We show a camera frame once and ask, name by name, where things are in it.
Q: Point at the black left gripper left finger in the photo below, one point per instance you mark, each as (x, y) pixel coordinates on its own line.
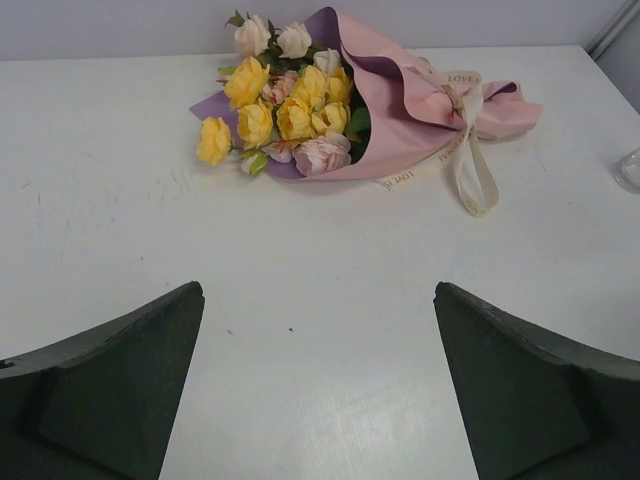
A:
(101, 404)

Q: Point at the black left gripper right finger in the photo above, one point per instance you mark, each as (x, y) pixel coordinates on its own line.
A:
(536, 404)

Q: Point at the cream printed ribbon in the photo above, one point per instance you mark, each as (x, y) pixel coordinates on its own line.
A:
(470, 150)

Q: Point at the pink and purple wrapping paper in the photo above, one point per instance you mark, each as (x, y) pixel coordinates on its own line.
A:
(415, 112)

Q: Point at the yellow and pink flower bunch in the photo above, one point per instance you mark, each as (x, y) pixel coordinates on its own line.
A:
(290, 100)

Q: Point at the clear glass vase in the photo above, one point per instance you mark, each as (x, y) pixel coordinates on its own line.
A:
(626, 172)

